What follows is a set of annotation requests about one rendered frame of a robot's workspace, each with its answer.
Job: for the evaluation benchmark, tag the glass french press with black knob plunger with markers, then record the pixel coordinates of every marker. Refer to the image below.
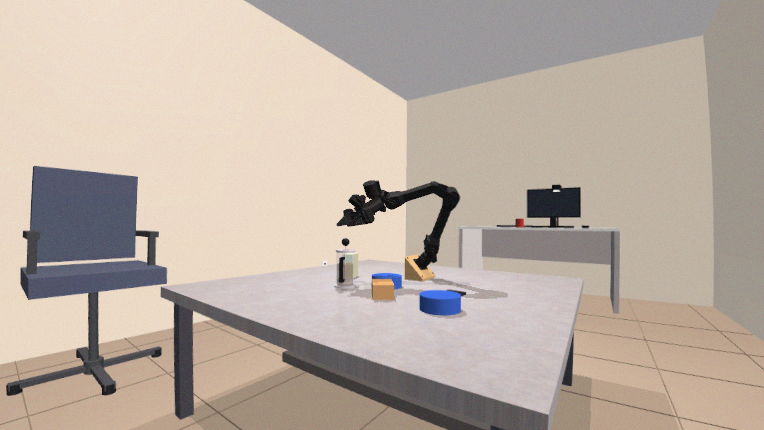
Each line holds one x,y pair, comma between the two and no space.
345,267

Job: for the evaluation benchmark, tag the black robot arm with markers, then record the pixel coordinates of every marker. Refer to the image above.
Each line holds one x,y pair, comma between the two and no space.
395,199

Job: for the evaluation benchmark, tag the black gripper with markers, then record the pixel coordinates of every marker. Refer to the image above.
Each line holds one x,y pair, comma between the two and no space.
359,217

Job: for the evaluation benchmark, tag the blue short cylinder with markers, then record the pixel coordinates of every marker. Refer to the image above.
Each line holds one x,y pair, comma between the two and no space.
440,302
396,279

